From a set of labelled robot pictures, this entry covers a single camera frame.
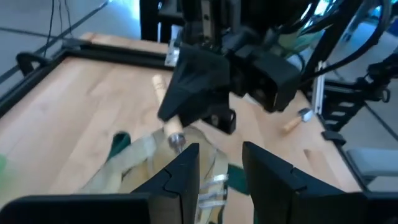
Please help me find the wooden-handled three-prong cultivator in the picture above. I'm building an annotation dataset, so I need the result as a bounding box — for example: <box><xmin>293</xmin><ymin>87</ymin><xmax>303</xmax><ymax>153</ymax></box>
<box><xmin>151</xmin><ymin>73</ymin><xmax>230</xmax><ymax>210</ymax></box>

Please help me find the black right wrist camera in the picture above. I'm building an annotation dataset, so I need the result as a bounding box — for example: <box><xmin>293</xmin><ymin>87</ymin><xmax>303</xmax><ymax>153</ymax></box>
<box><xmin>231</xmin><ymin>46</ymin><xmax>302</xmax><ymax>113</ymax></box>

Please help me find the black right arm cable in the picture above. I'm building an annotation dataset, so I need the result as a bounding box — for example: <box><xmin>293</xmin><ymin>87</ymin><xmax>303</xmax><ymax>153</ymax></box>
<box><xmin>298</xmin><ymin>0</ymin><xmax>393</xmax><ymax>82</ymax></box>

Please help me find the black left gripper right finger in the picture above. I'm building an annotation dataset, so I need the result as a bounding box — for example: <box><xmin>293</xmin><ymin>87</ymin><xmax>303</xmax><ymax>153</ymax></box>
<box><xmin>241</xmin><ymin>141</ymin><xmax>368</xmax><ymax>224</ymax></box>

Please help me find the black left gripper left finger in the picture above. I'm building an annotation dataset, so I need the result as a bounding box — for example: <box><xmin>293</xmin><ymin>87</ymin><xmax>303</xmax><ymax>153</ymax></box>
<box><xmin>132</xmin><ymin>142</ymin><xmax>200</xmax><ymax>224</ymax></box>

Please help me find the black looped floor cable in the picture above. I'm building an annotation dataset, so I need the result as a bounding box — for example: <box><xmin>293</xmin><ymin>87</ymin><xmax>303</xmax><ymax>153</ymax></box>
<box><xmin>15</xmin><ymin>51</ymin><xmax>48</xmax><ymax>78</ymax></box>

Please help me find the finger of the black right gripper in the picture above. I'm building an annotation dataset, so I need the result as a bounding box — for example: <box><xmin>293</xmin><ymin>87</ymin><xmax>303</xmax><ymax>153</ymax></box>
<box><xmin>157</xmin><ymin>46</ymin><xmax>232</xmax><ymax>126</ymax></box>
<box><xmin>186</xmin><ymin>105</ymin><xmax>238</xmax><ymax>135</ymax></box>

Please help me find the wooden-handled narrow trowel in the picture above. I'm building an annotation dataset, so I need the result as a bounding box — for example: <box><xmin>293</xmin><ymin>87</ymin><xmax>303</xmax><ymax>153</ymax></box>
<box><xmin>281</xmin><ymin>107</ymin><xmax>315</xmax><ymax>135</ymax></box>

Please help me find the beige green-trimmed gardening bag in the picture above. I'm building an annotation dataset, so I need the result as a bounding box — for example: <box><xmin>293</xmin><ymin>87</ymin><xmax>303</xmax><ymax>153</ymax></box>
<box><xmin>77</xmin><ymin>126</ymin><xmax>251</xmax><ymax>224</ymax></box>

